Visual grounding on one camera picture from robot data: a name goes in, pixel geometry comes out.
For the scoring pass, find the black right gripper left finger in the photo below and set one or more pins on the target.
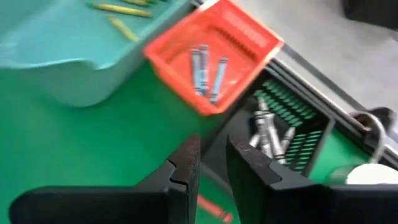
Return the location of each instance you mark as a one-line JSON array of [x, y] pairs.
[[93, 205]]

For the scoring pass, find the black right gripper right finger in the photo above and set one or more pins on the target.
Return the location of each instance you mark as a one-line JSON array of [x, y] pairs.
[[311, 205]]

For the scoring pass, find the white crayon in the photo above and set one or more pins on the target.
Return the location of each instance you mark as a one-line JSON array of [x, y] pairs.
[[273, 137], [254, 140], [261, 124], [288, 137]]

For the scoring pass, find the tall teal plastic bin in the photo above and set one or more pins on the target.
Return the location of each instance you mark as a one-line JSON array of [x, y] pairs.
[[77, 77]]

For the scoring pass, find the blue crayon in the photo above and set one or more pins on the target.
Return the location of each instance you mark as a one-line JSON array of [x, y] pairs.
[[196, 71], [218, 81], [204, 70]]

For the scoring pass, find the orange crayon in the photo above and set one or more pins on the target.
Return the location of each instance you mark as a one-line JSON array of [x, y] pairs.
[[214, 208]]

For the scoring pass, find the black plastic basket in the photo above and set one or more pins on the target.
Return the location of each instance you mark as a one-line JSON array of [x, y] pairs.
[[239, 118]]

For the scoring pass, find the orange plastic basket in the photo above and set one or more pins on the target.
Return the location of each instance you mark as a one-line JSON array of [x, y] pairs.
[[174, 53]]

